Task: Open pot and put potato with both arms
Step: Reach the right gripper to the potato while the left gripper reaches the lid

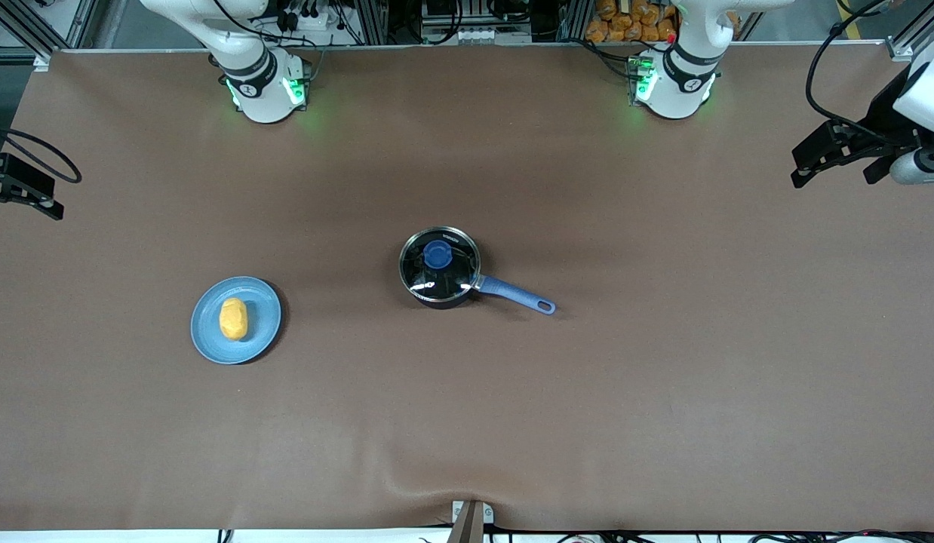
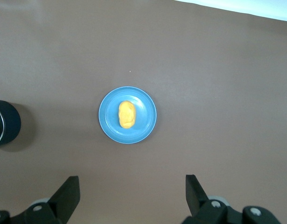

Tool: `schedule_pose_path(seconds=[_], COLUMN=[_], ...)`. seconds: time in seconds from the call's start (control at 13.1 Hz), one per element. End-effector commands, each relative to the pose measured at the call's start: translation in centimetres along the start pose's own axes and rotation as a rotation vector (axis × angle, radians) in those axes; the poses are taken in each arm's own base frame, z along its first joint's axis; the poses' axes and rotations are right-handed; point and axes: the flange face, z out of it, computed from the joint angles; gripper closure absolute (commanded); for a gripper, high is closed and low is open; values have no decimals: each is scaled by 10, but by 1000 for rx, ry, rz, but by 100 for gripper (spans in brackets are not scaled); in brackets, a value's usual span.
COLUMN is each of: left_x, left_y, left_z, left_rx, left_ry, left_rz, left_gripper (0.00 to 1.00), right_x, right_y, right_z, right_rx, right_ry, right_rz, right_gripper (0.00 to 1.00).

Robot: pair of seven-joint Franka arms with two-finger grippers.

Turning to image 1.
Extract yellow potato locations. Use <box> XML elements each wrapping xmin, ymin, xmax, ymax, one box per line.
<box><xmin>219</xmin><ymin>297</ymin><xmax>249</xmax><ymax>342</ymax></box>

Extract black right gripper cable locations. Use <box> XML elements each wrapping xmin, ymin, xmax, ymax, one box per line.
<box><xmin>0</xmin><ymin>127</ymin><xmax>83</xmax><ymax>186</ymax></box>

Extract aluminium frame profile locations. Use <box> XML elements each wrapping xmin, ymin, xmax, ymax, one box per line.
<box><xmin>0</xmin><ymin>0</ymin><xmax>62</xmax><ymax>72</ymax></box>
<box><xmin>885</xmin><ymin>0</ymin><xmax>934</xmax><ymax>63</ymax></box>

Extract grey metal mount bracket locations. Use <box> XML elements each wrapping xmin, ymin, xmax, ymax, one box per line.
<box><xmin>446</xmin><ymin>499</ymin><xmax>495</xmax><ymax>543</ymax></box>

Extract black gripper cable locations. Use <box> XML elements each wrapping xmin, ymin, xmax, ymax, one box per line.
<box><xmin>0</xmin><ymin>127</ymin><xmax>83</xmax><ymax>186</ymax></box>
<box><xmin>805</xmin><ymin>0</ymin><xmax>902</xmax><ymax>146</ymax></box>

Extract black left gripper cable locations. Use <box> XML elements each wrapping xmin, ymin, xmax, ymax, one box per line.
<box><xmin>805</xmin><ymin>0</ymin><xmax>902</xmax><ymax>146</ymax></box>

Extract blue plate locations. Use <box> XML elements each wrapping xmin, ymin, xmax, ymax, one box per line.
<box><xmin>190</xmin><ymin>276</ymin><xmax>283</xmax><ymax>366</ymax></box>

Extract white power strip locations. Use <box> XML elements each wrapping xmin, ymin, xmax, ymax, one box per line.
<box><xmin>275</xmin><ymin>0</ymin><xmax>341</xmax><ymax>32</ymax></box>

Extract orange toy food pile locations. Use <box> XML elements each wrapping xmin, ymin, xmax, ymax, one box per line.
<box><xmin>585</xmin><ymin>0</ymin><xmax>681</xmax><ymax>44</ymax></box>

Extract black pot with blue handle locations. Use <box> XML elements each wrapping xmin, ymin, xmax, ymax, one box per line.
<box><xmin>398</xmin><ymin>226</ymin><xmax>557</xmax><ymax>316</ymax></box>

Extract glass lid with blue knob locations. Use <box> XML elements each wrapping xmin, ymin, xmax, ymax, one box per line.
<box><xmin>399</xmin><ymin>226</ymin><xmax>483</xmax><ymax>303</ymax></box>

